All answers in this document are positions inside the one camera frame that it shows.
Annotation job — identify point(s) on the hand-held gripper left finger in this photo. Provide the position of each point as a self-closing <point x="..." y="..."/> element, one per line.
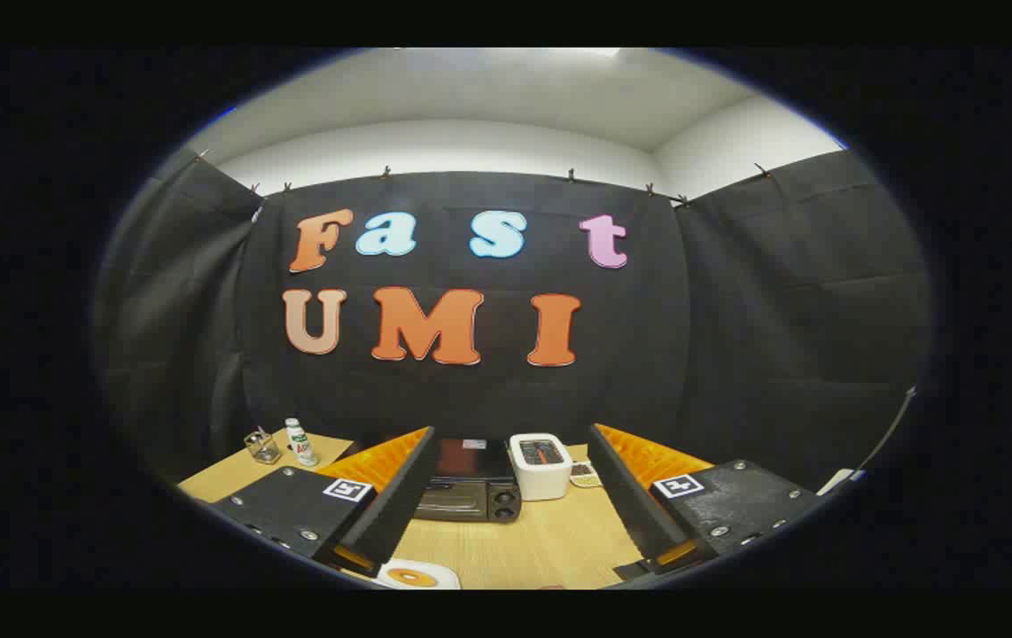
<point x="400" y="496"/>

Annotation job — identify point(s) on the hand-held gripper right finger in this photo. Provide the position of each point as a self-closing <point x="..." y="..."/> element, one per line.
<point x="626" y="496"/>

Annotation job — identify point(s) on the black toaster oven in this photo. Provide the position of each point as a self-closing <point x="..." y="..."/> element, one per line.
<point x="470" y="501"/>

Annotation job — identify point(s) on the orange glazed donut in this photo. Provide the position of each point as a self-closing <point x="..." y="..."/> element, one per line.
<point x="411" y="578"/>

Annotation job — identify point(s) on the small white snack dish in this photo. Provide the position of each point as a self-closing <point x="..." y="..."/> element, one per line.
<point x="586" y="477"/>

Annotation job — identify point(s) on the white lidded container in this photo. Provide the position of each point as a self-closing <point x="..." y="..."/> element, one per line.
<point x="541" y="483"/>

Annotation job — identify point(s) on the white plate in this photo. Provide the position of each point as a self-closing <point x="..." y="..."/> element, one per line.
<point x="448" y="578"/>

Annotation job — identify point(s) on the white bottle green label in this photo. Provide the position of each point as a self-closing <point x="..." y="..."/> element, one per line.
<point x="300" y="443"/>

